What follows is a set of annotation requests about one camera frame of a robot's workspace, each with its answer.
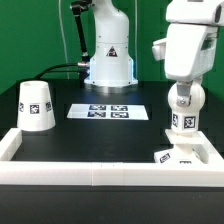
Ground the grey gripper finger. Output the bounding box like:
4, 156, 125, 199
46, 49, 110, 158
177, 81, 192, 107

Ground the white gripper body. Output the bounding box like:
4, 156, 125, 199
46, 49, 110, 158
164, 24, 218, 82

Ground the white lamp bulb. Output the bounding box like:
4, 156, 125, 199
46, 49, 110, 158
168, 83, 205, 134

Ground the white lamp base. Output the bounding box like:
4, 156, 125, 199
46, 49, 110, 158
154, 129, 203, 165

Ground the white lamp shade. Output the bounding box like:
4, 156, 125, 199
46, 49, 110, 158
17, 80, 55, 132

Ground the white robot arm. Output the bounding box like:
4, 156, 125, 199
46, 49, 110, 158
85, 0, 224, 107

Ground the white marker sheet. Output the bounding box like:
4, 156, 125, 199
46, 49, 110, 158
67, 104, 148, 120

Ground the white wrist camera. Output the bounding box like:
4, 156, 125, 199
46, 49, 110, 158
166, 0, 224, 26

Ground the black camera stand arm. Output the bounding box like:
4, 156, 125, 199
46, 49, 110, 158
70, 0, 92, 62

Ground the white cable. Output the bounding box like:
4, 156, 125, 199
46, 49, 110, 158
58, 0, 71, 80

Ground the black cable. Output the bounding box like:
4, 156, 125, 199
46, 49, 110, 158
34, 62, 91, 80

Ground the white U-shaped frame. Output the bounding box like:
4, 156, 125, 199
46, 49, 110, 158
0, 128, 224, 187

